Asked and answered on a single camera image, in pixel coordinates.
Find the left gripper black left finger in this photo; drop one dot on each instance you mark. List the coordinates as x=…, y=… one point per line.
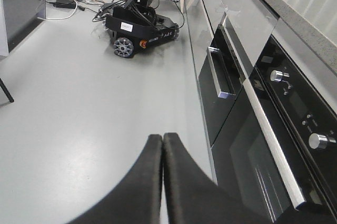
x=137, y=197

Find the silver oven door handle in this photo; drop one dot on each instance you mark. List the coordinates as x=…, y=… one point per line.
x=256, y=159

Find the lower silver oven knob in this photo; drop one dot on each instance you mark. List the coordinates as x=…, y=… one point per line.
x=320, y=141

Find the black power adapter with cables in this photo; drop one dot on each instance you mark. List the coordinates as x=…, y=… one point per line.
x=66, y=4

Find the upper silver oven knob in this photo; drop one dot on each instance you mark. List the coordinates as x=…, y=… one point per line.
x=278, y=76

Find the black built-in oven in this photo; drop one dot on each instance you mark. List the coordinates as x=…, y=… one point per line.
x=304, y=107

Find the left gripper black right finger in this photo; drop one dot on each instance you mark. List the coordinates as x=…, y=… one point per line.
x=191, y=196

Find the dark grey cabinet panel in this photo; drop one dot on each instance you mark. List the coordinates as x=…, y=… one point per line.
x=18, y=19

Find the silver oven knob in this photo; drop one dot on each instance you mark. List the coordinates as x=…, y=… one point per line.
x=320, y=141
x=278, y=76

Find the grey speckled stone countertop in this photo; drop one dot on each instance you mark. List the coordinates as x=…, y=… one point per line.
x=314, y=21

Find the black wheeled mobile robot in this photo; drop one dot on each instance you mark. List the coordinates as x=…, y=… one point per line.
x=134, y=25

